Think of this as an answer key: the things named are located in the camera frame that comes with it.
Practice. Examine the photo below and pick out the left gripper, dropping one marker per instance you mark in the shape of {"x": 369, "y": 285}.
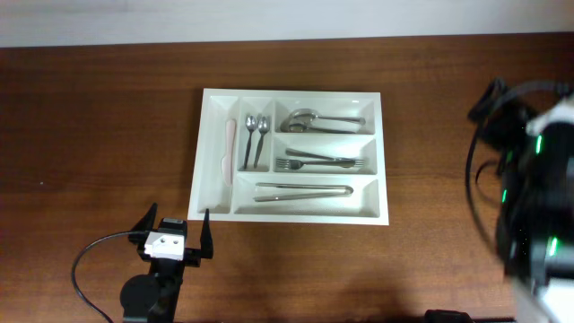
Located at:
{"x": 192, "y": 256}

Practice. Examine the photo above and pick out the white plastic knife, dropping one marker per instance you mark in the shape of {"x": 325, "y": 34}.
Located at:
{"x": 227, "y": 158}

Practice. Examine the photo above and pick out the silver fork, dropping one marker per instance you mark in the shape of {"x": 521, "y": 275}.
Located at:
{"x": 297, "y": 153}
{"x": 292, "y": 164}

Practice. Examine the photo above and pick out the small silver teaspoon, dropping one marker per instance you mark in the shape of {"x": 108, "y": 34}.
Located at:
{"x": 251, "y": 126}
{"x": 263, "y": 129}

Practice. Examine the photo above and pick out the large silver spoon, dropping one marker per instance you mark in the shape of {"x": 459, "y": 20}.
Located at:
{"x": 312, "y": 114}
{"x": 299, "y": 126}

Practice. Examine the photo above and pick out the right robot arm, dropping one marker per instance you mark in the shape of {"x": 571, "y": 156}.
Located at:
{"x": 530, "y": 126}

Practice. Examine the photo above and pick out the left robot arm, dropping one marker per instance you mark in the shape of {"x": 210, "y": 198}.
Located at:
{"x": 153, "y": 297}

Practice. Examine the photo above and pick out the white cutlery tray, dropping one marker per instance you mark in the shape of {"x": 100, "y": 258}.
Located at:
{"x": 368, "y": 203}

